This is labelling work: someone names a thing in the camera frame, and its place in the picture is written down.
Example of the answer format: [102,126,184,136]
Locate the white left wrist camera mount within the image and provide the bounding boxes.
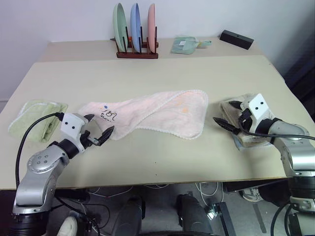
[60,113,91,153]

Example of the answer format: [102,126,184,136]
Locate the white round wheel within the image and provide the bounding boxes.
[60,215,80,236]

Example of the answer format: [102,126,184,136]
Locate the pink plate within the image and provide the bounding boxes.
[147,3,158,54]

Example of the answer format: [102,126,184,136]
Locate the dark rounded shape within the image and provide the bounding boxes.
[115,195,146,236]
[175,192,214,236]

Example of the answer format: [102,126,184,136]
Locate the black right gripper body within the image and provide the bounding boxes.
[237,109,252,135]

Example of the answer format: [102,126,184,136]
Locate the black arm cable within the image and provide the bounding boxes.
[240,117,315,141]
[15,112,65,190]

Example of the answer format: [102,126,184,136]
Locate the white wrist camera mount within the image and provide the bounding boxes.
[247,93,270,132]
[60,113,91,153]

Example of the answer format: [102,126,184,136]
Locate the light green towel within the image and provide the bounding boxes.
[8,99,69,144]

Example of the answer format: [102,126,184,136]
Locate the white shoe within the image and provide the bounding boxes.
[239,187,262,203]

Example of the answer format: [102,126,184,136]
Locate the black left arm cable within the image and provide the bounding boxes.
[15,112,65,190]

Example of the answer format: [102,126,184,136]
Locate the green plate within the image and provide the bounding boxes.
[112,2,129,53]

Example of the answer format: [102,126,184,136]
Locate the blue plate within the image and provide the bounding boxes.
[129,2,143,53]

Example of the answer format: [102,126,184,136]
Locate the brown wooden plate rack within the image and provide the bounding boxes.
[110,26,159,59]

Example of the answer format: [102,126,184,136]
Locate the dark cabinet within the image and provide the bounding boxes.
[277,44,315,109]

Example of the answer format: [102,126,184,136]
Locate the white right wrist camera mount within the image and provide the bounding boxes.
[247,93,270,132]

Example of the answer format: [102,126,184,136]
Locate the white cable on floor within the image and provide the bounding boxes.
[195,181,223,205]

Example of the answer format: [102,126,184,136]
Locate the black table leg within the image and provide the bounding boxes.
[211,201,237,236]

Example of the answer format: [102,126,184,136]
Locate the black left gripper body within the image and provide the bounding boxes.
[79,130,99,149]

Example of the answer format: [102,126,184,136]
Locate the folded green cloth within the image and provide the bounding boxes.
[170,35,198,55]

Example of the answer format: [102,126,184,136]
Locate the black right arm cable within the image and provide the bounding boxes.
[240,117,315,141]

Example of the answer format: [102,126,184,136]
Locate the beige folded towel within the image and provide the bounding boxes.
[219,92,278,149]

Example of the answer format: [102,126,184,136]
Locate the black rectangular box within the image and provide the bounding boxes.
[219,29,255,51]

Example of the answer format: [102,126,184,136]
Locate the pink towel with print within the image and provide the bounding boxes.
[78,89,209,141]

